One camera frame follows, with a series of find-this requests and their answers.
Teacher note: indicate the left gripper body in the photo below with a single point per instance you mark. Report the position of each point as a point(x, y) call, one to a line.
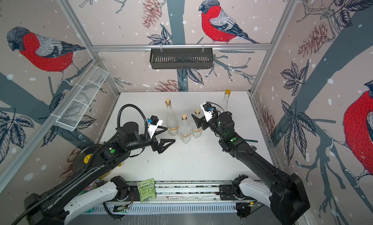
point(145, 141)

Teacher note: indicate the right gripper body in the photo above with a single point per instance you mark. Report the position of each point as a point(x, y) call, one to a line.
point(214, 125)

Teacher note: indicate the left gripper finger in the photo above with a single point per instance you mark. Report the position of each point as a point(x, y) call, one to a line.
point(160, 130)
point(164, 144)

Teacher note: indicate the small corked labelled bottle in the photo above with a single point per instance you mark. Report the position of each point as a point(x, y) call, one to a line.
point(196, 132)

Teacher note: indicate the yellow cap glass bottle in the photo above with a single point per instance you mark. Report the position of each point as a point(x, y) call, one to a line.
point(224, 104)

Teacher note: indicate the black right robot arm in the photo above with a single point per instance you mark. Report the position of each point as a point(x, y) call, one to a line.
point(262, 166)

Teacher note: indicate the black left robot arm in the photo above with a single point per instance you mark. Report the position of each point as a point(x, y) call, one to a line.
point(61, 204)

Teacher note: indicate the tall corked glass bottle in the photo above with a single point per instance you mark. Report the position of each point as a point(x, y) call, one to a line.
point(171, 120)

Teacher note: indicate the small corked glass bottle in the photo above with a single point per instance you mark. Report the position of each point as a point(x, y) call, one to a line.
point(185, 129)

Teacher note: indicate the green snack packet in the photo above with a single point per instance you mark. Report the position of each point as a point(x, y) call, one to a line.
point(146, 190)

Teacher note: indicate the black hanging metal basket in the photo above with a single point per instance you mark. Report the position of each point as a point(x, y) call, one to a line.
point(181, 58)

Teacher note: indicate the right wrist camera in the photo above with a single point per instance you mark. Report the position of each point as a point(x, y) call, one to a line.
point(209, 111)

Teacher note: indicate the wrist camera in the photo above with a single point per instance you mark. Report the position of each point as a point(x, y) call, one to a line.
point(153, 123)
point(209, 111)

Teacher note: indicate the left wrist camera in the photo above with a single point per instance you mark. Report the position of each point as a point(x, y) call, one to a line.
point(153, 123)

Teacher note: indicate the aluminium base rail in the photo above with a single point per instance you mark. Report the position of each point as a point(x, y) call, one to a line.
point(194, 196)

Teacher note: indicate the white wire mesh basket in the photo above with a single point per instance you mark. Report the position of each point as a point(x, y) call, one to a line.
point(73, 116)

